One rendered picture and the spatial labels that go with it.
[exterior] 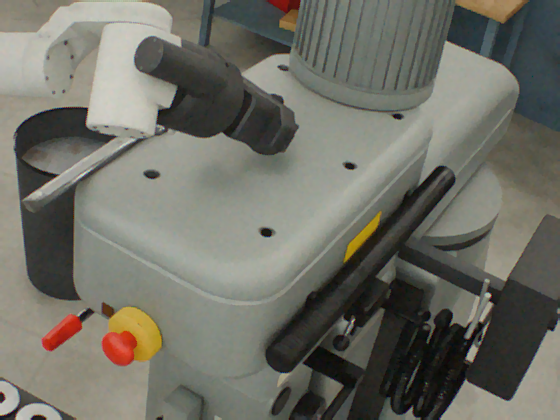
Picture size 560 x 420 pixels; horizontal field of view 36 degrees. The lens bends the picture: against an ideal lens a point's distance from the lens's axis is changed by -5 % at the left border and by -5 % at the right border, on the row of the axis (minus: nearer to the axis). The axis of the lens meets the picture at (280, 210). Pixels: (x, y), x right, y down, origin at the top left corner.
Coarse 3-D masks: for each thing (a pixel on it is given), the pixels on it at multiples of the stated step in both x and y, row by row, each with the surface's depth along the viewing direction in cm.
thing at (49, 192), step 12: (156, 132) 102; (108, 144) 98; (120, 144) 98; (132, 144) 100; (96, 156) 96; (108, 156) 96; (72, 168) 93; (84, 168) 94; (96, 168) 95; (60, 180) 91; (72, 180) 92; (36, 192) 89; (48, 192) 89; (60, 192) 90; (24, 204) 88; (36, 204) 88
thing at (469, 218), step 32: (480, 192) 165; (448, 224) 155; (480, 224) 157; (480, 256) 164; (416, 288) 150; (448, 288) 159; (384, 320) 156; (384, 352) 159; (352, 416) 171; (384, 416) 167
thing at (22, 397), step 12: (0, 384) 164; (12, 384) 166; (0, 396) 163; (12, 396) 162; (24, 396) 164; (36, 396) 165; (0, 408) 159; (12, 408) 160; (24, 408) 160; (36, 408) 161; (48, 408) 162
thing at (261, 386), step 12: (336, 324) 119; (324, 336) 116; (264, 372) 103; (276, 372) 104; (228, 384) 107; (240, 384) 106; (252, 384) 105; (264, 384) 104; (276, 384) 106; (252, 396) 106; (264, 396) 105
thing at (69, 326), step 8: (80, 312) 103; (88, 312) 104; (64, 320) 101; (72, 320) 102; (80, 320) 103; (56, 328) 100; (64, 328) 100; (72, 328) 101; (80, 328) 102; (48, 336) 99; (56, 336) 99; (64, 336) 100; (72, 336) 101; (48, 344) 99; (56, 344) 99
